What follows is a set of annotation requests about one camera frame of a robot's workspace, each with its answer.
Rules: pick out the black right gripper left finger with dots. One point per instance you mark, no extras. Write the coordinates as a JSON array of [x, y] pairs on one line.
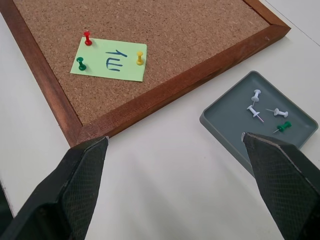
[[75, 190]]

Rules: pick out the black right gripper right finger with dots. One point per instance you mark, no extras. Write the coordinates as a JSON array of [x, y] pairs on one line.
[[282, 185]]

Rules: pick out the green push pin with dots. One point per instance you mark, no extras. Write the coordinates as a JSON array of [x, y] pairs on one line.
[[284, 126], [81, 64]]

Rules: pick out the white push pin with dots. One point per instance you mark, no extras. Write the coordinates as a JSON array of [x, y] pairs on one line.
[[280, 113], [256, 95], [253, 111]]

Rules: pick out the green paper note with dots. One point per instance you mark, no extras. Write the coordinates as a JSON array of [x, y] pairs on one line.
[[112, 61]]

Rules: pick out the yellow push pin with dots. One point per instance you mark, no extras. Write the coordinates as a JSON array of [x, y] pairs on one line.
[[139, 58]]

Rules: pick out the red push pin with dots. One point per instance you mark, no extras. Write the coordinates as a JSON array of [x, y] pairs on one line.
[[87, 39]]

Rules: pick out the wood-framed cork board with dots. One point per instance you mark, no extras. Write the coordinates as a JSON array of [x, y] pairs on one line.
[[160, 32]]

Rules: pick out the grey plastic tray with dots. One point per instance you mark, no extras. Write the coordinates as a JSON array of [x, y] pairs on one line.
[[230, 117]]

